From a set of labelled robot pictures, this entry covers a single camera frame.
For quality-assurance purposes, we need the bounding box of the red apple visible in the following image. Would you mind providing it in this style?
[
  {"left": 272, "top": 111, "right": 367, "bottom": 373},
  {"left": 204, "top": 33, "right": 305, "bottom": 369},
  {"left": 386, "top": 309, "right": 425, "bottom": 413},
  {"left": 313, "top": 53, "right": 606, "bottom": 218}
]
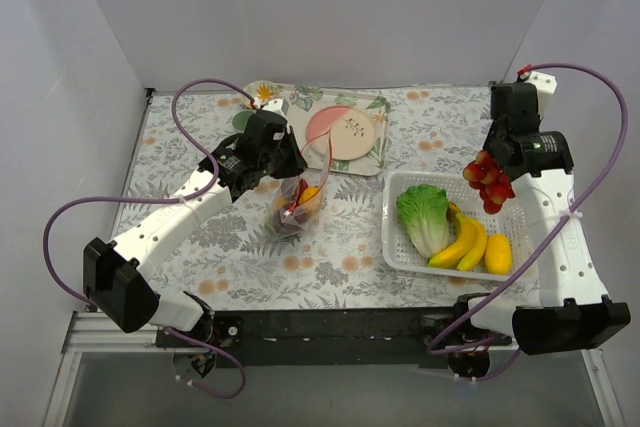
[{"left": 297, "top": 178, "right": 308, "bottom": 197}]

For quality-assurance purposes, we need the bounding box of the clear orange-zip bag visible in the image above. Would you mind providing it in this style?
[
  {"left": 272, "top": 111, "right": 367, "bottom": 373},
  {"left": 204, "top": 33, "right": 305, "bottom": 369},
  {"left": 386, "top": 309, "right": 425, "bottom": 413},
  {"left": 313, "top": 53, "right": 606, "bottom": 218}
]
[{"left": 264, "top": 131, "right": 333, "bottom": 241}]

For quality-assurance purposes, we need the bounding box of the brown passion fruit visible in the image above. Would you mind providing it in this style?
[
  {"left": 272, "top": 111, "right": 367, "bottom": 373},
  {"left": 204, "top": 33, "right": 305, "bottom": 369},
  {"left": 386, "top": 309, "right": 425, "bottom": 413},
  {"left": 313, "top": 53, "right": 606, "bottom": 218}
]
[{"left": 271, "top": 206, "right": 308, "bottom": 237}]

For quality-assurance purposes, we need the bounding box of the lychee bunch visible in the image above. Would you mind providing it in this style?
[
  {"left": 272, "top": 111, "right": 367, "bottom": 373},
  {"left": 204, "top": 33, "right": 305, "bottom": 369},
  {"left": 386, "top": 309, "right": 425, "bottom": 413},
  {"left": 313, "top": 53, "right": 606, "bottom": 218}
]
[{"left": 462, "top": 150, "right": 516, "bottom": 215}]

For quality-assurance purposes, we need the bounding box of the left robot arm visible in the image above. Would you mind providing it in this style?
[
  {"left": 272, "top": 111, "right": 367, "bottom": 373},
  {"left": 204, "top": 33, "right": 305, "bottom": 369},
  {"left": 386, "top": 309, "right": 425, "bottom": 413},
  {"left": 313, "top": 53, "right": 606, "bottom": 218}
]
[{"left": 83, "top": 101, "right": 307, "bottom": 347}]

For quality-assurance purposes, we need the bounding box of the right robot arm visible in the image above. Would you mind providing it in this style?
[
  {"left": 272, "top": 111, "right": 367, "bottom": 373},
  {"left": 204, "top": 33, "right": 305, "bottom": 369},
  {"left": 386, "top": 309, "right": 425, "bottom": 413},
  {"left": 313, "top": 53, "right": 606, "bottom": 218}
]
[{"left": 452, "top": 77, "right": 631, "bottom": 355}]

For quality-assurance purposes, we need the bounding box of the green cup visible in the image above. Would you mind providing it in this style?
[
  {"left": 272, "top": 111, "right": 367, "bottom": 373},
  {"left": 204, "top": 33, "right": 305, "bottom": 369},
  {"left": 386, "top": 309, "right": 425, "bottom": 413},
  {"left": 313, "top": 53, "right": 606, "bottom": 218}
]
[{"left": 232, "top": 110, "right": 254, "bottom": 133}]

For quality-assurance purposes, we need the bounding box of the flower-print bowl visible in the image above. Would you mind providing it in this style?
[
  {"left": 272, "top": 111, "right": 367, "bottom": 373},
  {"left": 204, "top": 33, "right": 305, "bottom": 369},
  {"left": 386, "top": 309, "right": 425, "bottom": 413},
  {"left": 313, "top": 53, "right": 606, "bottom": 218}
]
[{"left": 243, "top": 80, "right": 283, "bottom": 108}]

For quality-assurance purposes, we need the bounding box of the pink cream plate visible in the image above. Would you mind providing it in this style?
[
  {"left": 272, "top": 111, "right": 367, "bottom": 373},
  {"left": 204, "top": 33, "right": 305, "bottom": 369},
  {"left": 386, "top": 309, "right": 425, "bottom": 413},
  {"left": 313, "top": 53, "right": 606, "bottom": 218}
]
[{"left": 306, "top": 105, "right": 378, "bottom": 161}]

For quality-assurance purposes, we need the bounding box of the leaf-print serving tray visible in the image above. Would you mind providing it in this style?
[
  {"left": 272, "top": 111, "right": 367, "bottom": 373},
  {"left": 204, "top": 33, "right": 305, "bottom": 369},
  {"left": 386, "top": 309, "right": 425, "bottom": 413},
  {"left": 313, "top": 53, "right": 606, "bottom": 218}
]
[{"left": 239, "top": 84, "right": 392, "bottom": 177}]

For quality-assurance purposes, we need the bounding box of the floral table mat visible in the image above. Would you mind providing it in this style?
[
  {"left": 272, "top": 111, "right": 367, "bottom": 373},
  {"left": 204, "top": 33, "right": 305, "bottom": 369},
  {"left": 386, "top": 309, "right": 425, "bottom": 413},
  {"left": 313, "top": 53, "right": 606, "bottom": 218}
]
[{"left": 97, "top": 86, "right": 559, "bottom": 311}]

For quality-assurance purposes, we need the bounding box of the green lettuce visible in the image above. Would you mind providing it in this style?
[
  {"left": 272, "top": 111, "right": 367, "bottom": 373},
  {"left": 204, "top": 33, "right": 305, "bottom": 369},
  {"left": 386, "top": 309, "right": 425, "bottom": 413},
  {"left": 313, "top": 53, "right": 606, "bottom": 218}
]
[{"left": 396, "top": 184, "right": 449, "bottom": 259}]

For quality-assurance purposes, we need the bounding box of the yellow banana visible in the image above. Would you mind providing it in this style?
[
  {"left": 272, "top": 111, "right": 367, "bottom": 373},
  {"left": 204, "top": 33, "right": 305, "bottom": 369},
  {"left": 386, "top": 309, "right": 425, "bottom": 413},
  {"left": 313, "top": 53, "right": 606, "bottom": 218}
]
[{"left": 427, "top": 202, "right": 488, "bottom": 272}]

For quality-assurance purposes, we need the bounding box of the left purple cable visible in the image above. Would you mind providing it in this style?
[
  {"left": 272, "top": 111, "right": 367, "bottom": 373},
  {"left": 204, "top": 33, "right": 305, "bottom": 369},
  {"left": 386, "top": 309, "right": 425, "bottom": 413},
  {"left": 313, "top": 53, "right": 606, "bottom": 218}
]
[{"left": 42, "top": 78, "right": 261, "bottom": 400}]

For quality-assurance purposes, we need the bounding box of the purple cable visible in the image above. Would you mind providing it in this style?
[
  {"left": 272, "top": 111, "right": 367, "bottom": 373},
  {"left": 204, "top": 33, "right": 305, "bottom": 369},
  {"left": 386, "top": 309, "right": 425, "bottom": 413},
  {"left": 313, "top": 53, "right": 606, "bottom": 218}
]
[
  {"left": 42, "top": 78, "right": 261, "bottom": 400},
  {"left": 427, "top": 62, "right": 629, "bottom": 382}
]

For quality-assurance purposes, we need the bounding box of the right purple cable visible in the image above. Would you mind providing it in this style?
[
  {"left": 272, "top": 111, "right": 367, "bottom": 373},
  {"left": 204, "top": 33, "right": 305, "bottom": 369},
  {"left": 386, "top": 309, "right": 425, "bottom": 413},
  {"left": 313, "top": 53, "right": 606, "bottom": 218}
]
[{"left": 427, "top": 62, "right": 629, "bottom": 382}]

